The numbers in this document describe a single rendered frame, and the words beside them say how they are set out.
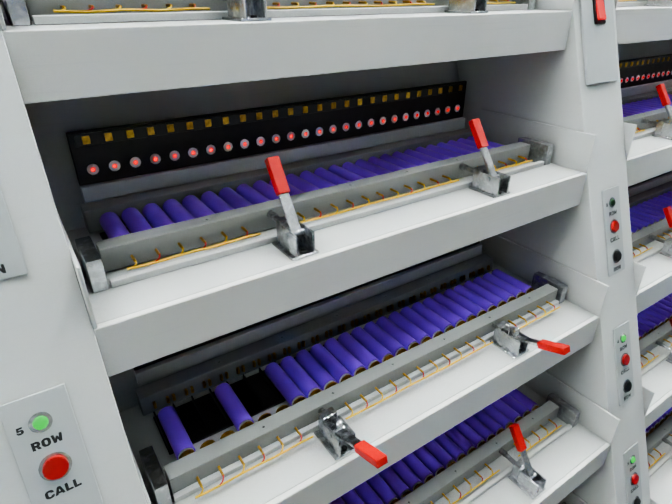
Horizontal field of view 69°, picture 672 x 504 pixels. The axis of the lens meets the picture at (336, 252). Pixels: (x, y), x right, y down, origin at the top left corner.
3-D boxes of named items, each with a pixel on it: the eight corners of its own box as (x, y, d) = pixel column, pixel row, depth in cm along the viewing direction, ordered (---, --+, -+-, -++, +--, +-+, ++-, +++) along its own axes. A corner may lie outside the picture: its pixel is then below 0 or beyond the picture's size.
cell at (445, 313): (430, 306, 70) (464, 328, 66) (421, 310, 69) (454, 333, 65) (431, 295, 69) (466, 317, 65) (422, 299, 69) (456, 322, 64)
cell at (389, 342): (374, 330, 65) (406, 357, 61) (363, 335, 64) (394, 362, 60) (374, 319, 64) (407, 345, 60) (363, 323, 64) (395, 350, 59)
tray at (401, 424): (592, 342, 71) (609, 286, 66) (175, 598, 41) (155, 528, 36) (483, 281, 85) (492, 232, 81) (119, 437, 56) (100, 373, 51)
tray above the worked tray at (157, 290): (579, 204, 67) (606, 100, 60) (107, 378, 37) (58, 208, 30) (467, 165, 81) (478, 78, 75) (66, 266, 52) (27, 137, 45)
